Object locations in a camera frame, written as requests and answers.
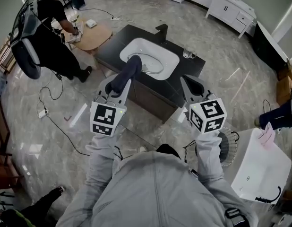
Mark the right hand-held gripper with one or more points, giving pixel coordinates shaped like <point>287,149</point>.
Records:
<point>207,115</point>

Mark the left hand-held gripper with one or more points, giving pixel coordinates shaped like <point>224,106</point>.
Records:
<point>105,117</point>

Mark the dark blue cloth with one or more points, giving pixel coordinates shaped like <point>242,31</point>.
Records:
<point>130,67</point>

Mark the person's right forearm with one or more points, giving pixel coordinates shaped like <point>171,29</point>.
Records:
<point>207,155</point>

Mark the person's left forearm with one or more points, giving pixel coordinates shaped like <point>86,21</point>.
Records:
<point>101,148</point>

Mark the clear glass mug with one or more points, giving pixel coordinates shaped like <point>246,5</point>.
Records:
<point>187,53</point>

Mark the black-topped sink cabinet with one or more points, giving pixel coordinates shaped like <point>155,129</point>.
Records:
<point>113,48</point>

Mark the white sink basin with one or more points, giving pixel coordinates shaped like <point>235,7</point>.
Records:
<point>165,55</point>

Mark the round wooden side table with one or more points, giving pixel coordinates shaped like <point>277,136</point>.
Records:
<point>98,37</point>

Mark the white plastic drawer box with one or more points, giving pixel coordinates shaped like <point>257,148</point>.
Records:
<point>79,35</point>

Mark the ribbed grey round bin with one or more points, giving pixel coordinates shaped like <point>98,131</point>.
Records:
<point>228,145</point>

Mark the small white box device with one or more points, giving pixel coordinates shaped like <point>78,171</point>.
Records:
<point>91,23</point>

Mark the white power strip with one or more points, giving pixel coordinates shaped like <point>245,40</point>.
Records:
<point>114,18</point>
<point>43,114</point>

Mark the dark bathtub with white rim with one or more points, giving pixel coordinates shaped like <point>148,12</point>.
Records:
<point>264,44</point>

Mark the pink cloth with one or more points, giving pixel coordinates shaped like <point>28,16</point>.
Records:
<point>266,136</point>

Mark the white vanity cabinet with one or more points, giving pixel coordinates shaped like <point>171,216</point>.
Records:
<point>226,8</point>

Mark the cardboard box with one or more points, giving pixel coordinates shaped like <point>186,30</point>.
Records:
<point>284,91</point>
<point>286,72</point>

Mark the dark car body mock-up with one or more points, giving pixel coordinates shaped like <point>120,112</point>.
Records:
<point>25,53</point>

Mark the white freestanding sink unit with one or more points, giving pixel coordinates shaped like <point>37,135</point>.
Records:
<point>259,169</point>

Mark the person's grey jacket torso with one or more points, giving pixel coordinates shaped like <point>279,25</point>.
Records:
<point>148,193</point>

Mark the black curved faucet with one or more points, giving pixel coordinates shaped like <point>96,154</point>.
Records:
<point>266,200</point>

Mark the brown wooden shelf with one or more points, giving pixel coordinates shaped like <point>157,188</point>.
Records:
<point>4,169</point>

